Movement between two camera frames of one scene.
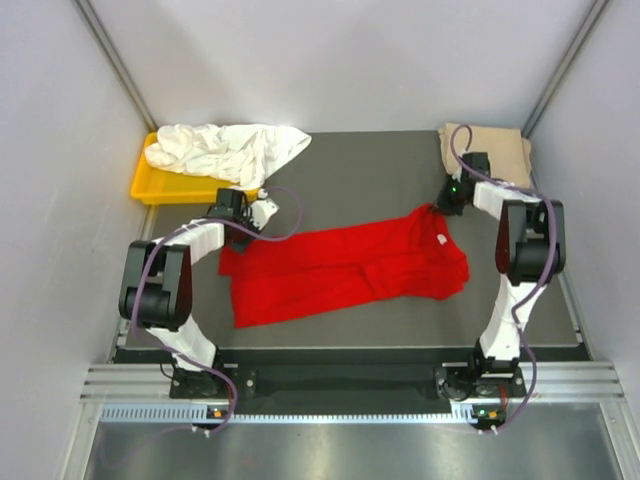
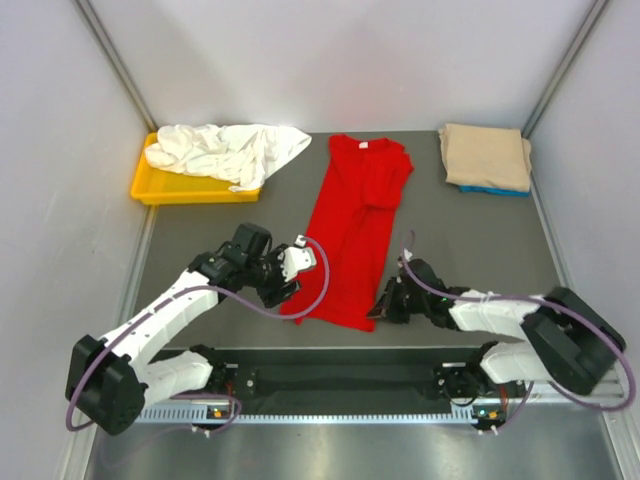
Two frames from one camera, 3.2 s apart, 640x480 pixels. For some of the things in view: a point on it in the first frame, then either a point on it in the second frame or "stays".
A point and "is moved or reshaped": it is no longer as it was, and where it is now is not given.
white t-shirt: (242, 155) stays
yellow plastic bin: (154, 185) stays
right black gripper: (441, 206) to (386, 308)
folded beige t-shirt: (509, 153) stays
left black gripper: (245, 218) to (271, 296)
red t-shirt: (418, 254) is moved or reshaped
